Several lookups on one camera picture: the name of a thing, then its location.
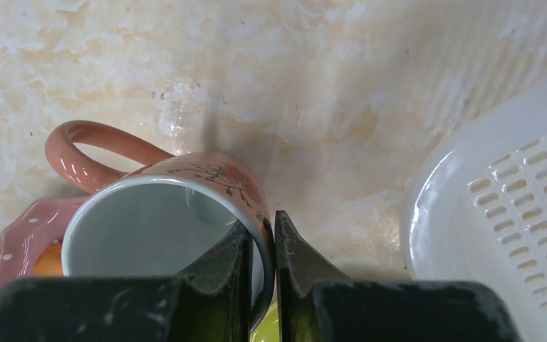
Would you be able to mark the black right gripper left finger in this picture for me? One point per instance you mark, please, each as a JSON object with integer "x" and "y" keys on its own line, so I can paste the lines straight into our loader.
{"x": 214, "y": 301}

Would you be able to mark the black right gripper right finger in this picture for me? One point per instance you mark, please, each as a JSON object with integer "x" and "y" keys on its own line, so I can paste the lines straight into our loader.
{"x": 301, "y": 272}

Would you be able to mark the green polka dot plate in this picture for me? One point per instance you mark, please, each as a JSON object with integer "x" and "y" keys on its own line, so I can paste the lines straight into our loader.
{"x": 268, "y": 330}

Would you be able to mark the pink floral mug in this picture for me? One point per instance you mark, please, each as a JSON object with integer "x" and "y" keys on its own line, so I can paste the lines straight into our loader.
{"x": 151, "y": 213}

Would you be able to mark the pink polka dot plate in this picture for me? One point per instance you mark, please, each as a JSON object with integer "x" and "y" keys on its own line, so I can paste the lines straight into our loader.
{"x": 41, "y": 225}

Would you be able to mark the white perforated plastic basket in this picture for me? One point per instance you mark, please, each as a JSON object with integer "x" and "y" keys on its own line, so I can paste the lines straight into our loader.
{"x": 477, "y": 209}

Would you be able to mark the orange carrot piece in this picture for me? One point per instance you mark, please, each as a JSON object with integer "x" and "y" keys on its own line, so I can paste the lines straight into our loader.
{"x": 49, "y": 262}

